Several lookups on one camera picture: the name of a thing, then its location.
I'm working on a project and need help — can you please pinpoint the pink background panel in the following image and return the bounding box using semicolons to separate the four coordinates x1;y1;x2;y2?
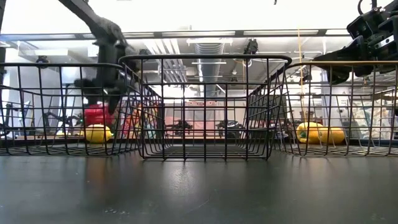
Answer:
183;100;218;138

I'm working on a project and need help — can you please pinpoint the yellow bell pepper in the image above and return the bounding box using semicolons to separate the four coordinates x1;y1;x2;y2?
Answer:
295;121;324;144

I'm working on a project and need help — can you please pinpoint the orange blurred background object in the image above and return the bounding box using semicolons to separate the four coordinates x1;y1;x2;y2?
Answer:
123;105;147;139

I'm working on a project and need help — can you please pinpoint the yellow hanging cord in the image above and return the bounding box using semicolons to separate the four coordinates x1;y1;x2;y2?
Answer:
297;27;307;122

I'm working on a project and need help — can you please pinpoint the small black background robot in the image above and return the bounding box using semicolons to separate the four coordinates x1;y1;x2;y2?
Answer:
165;119;193;136
215;120;246;139

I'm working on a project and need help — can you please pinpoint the black hanging ceiling device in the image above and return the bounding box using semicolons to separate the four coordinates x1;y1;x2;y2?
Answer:
243;38;259;56

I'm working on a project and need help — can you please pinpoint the dark overhead frame bar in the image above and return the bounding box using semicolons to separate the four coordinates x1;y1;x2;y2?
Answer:
0;29;354;42

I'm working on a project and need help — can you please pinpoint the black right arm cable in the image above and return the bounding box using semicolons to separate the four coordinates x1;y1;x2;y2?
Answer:
356;0;379;16

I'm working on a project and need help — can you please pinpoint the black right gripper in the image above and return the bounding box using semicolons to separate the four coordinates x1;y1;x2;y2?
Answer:
312;0;398;85

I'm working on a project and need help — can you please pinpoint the black wire basket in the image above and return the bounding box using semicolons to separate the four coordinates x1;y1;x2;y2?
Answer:
273;60;398;157
0;62;147;156
118;54;293;162

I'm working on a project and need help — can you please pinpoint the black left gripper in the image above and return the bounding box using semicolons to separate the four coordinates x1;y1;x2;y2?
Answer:
74;42;139;115

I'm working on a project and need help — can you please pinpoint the red bell pepper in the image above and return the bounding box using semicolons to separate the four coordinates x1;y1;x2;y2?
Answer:
83;104;115;128

